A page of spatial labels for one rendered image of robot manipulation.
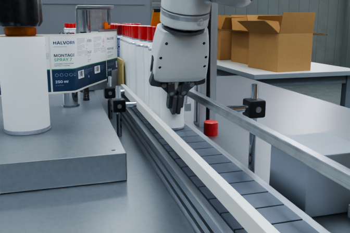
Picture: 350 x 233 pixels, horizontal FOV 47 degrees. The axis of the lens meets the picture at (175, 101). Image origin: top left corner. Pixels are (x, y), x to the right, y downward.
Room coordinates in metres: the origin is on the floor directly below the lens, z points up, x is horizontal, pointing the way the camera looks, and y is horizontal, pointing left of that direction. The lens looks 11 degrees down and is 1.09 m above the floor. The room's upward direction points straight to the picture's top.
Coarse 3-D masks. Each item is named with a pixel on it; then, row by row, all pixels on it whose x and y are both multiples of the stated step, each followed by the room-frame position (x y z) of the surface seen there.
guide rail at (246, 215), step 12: (132, 96) 0.97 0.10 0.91; (144, 108) 0.83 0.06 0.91; (156, 120) 0.72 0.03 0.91; (168, 132) 0.64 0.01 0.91; (180, 144) 0.57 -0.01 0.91; (180, 156) 0.57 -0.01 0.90; (192, 156) 0.52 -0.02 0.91; (192, 168) 0.51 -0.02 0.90; (204, 168) 0.47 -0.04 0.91; (204, 180) 0.47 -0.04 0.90; (216, 180) 0.43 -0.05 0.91; (216, 192) 0.43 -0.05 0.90; (228, 192) 0.40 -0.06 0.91; (228, 204) 0.40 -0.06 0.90; (240, 204) 0.37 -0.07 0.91; (240, 216) 0.37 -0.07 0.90; (252, 216) 0.35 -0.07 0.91; (252, 228) 0.34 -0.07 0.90; (264, 228) 0.32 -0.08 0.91
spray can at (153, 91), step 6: (150, 48) 0.83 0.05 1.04; (150, 54) 0.83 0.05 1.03; (150, 72) 0.83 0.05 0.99; (150, 90) 0.83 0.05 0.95; (156, 90) 0.82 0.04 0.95; (150, 96) 0.83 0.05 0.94; (156, 96) 0.82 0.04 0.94; (150, 102) 0.83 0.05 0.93; (156, 102) 0.82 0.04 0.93; (150, 108) 0.83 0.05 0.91; (156, 108) 0.82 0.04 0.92; (156, 114) 0.82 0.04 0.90
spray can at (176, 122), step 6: (174, 84) 0.77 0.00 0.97; (162, 90) 0.78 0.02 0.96; (162, 96) 0.78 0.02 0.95; (162, 102) 0.78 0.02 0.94; (162, 108) 0.78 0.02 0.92; (162, 114) 0.78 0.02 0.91; (168, 114) 0.77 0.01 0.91; (174, 114) 0.77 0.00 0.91; (180, 114) 0.78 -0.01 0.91; (162, 120) 0.78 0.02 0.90; (168, 120) 0.77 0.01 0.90; (174, 120) 0.77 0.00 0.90; (180, 120) 0.78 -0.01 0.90; (174, 126) 0.77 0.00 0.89; (180, 126) 0.78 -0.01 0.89
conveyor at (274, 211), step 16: (192, 144) 0.68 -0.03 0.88; (208, 144) 0.68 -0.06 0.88; (176, 160) 0.60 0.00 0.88; (208, 160) 0.60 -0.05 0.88; (224, 160) 0.60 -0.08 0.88; (192, 176) 0.53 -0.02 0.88; (224, 176) 0.53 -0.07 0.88; (240, 176) 0.53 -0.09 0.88; (208, 192) 0.48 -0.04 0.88; (240, 192) 0.48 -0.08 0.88; (256, 192) 0.48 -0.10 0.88; (224, 208) 0.43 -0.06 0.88; (256, 208) 0.44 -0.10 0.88; (272, 208) 0.43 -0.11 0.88; (288, 208) 0.43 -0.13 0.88; (240, 224) 0.40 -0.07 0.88; (272, 224) 0.40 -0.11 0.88; (288, 224) 0.40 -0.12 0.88; (304, 224) 0.40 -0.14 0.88
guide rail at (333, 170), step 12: (192, 96) 0.75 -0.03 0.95; (204, 96) 0.71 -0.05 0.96; (216, 108) 0.63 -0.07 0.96; (228, 108) 0.61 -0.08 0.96; (240, 120) 0.55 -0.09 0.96; (252, 120) 0.53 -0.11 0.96; (252, 132) 0.51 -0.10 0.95; (264, 132) 0.48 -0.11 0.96; (276, 132) 0.47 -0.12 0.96; (276, 144) 0.45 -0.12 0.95; (288, 144) 0.43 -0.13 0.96; (300, 144) 0.42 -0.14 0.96; (300, 156) 0.40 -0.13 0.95; (312, 156) 0.38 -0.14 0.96; (324, 156) 0.38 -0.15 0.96; (312, 168) 0.38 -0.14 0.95; (324, 168) 0.36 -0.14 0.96; (336, 168) 0.35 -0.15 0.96; (348, 168) 0.35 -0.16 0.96; (336, 180) 0.35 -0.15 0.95; (348, 180) 0.33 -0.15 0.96
